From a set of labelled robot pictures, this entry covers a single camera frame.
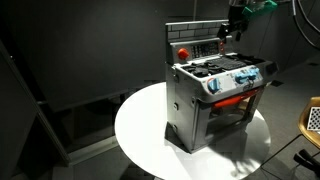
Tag yellow object with keypad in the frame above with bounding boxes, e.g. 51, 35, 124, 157
297, 96, 320, 149

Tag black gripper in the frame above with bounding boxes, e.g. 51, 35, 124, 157
217, 5, 249, 42

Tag round orange dial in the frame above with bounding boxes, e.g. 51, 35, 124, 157
177, 47, 190, 61

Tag orange oven door handle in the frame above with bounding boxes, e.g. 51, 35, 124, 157
213, 88, 264, 108

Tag black tool handles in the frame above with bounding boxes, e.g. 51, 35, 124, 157
293, 149, 320, 178

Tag black white checkerboard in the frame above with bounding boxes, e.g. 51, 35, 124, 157
306, 106, 320, 132

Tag blue stove knob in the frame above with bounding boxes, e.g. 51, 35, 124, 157
248, 66, 260, 81
234, 72, 250, 85

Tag grey toy stove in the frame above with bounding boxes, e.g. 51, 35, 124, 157
164, 19, 279, 154

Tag dark low shelf unit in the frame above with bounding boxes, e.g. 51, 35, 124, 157
0, 39, 134, 168

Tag black burner grate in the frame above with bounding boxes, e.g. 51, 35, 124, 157
234, 52, 267, 66
182, 61, 223, 78

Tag black cable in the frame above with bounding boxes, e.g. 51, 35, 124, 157
297, 0, 320, 34

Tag grey cable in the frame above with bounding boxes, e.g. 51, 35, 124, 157
291, 0, 320, 51

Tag blue knob with orange ring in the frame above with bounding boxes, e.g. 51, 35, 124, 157
207, 78, 221, 94

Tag black ribbed griddle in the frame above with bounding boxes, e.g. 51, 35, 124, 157
213, 56, 248, 71

